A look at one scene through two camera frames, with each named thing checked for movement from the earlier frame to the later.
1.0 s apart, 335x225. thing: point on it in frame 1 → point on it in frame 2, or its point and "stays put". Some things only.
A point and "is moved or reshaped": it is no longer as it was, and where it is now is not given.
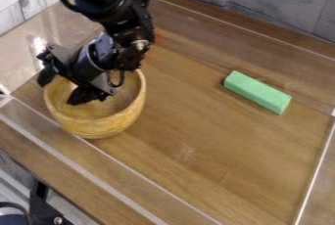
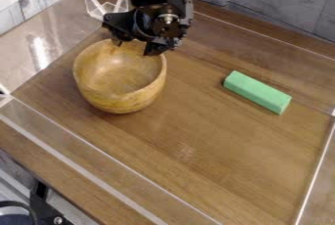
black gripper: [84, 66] → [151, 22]
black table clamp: [44, 213] stays put
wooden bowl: [97, 118] is moved or reshaped
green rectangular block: [257, 92] stays put
